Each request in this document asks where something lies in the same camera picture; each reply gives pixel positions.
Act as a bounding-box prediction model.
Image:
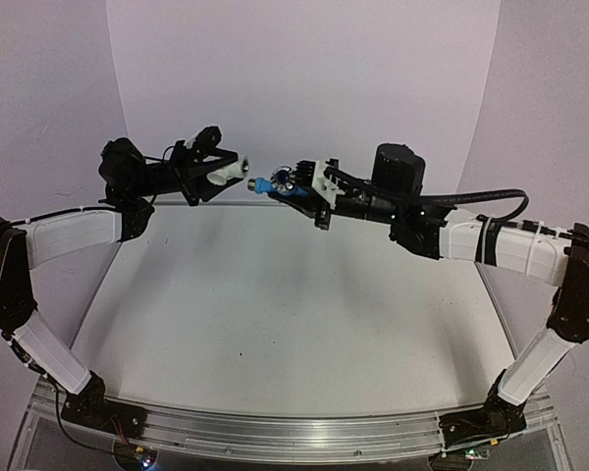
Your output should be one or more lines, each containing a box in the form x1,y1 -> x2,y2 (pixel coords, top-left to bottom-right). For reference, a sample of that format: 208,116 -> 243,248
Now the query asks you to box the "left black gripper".
128,132 -> 245,202

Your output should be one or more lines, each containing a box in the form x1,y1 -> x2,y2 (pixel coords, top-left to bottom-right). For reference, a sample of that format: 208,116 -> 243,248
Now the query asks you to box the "blue water faucet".
247,166 -> 308,197

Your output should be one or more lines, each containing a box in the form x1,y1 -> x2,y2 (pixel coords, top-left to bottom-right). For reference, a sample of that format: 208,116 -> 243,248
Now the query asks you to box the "white plastic pipe fitting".
206,156 -> 249,186

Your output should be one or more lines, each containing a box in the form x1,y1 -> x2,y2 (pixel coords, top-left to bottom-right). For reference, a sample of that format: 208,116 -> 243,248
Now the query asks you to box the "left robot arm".
0,127 -> 249,429

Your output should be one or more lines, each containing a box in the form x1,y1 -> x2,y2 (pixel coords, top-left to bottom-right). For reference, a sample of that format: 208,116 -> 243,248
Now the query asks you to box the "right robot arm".
249,143 -> 589,447

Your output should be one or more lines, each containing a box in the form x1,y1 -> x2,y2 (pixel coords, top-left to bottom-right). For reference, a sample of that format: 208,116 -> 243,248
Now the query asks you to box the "left circuit board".
113,443 -> 158,471

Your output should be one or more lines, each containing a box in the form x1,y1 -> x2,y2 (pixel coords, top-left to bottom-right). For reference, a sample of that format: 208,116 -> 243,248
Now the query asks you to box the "circuit board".
457,445 -> 492,462
113,443 -> 158,471

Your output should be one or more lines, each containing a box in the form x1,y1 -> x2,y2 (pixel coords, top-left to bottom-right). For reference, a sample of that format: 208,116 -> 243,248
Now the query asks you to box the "right circuit board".
457,445 -> 492,462

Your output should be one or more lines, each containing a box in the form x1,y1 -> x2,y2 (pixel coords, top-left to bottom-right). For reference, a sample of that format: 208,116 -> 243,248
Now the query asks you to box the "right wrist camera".
294,157 -> 342,206

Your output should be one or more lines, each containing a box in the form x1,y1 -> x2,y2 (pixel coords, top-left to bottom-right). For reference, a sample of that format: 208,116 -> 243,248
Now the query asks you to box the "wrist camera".
294,157 -> 342,206
185,126 -> 222,155

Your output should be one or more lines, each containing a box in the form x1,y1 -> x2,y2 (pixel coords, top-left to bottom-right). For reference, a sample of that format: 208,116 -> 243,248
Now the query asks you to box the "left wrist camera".
185,126 -> 222,155

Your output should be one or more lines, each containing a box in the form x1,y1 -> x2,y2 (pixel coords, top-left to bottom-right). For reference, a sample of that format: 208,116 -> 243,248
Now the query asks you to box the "right black camera cable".
323,166 -> 530,222

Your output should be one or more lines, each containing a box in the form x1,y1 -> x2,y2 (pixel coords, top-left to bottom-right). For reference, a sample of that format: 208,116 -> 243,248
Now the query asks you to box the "left black base cable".
56,387 -> 129,452

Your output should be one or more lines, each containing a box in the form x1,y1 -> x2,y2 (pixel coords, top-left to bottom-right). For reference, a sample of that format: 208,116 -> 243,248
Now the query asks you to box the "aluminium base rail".
30,380 -> 566,464

